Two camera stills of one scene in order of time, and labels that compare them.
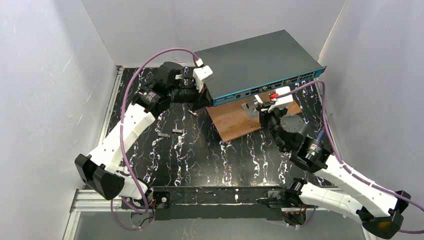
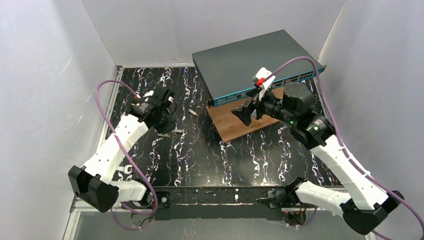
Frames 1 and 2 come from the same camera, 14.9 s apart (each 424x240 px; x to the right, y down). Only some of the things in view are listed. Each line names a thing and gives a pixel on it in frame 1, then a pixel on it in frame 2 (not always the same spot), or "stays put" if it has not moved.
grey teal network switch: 251,65 stays put
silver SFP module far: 194,113 stays put
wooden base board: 232,120 stays put
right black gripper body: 266,115 to 257,105
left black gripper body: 201,99 to 162,120
